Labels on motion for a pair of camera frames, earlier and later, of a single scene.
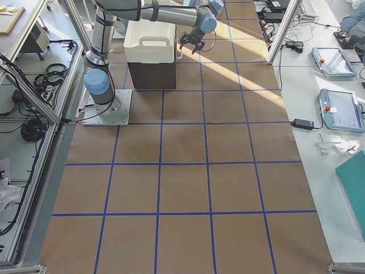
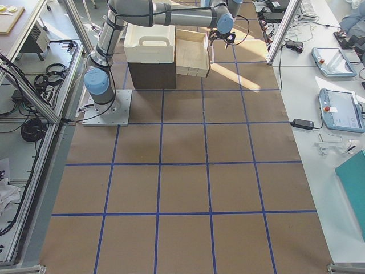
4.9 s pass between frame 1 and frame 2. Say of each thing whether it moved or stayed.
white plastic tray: stayed
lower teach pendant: stayed
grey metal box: stayed
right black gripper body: moved
